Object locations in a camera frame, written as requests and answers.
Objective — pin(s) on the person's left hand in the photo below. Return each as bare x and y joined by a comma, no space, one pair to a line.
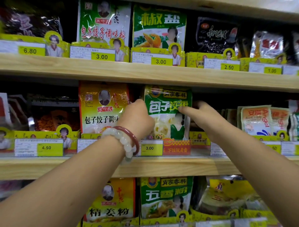
135,119

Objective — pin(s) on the person's right hand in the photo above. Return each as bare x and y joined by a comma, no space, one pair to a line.
203,119

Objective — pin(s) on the green dumpling food packet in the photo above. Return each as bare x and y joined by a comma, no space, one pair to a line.
170,112

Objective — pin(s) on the yellow dumpling seasoning packets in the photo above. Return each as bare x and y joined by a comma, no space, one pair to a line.
102,107

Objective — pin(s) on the wooden store shelving with goods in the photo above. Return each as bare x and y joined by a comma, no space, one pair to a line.
140,72

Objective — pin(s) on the green five spice packets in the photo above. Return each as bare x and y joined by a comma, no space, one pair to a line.
166,196

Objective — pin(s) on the yellow vegetable food packet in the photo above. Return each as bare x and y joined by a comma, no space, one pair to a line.
112,201

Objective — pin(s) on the person's right forearm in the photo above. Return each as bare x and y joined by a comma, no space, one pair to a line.
261,177

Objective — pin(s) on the person's left forearm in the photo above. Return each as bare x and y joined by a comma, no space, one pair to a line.
60,187

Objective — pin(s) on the yellow seasoning packet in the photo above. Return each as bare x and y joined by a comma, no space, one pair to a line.
226,194

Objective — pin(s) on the brown orange packet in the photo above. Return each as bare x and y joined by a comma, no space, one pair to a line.
53,117

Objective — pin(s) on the black seasoning packet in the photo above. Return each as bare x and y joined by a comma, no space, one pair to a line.
217,35

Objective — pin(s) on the green white small packet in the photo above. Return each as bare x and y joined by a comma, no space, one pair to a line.
294,124

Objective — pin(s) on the row of yellow price tags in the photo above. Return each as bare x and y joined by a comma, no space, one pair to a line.
46,148
30,49
215,220

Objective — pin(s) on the green orange seasoning packet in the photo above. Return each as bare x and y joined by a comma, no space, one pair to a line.
159,28

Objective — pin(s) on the red clear packet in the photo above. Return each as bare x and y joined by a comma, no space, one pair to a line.
266,44

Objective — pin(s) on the green white seasoning packet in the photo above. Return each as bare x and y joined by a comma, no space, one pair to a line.
105,21

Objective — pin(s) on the red white flat packet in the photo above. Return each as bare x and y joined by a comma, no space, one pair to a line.
4,112

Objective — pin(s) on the dark spice packet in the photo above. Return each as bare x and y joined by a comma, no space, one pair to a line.
30,21

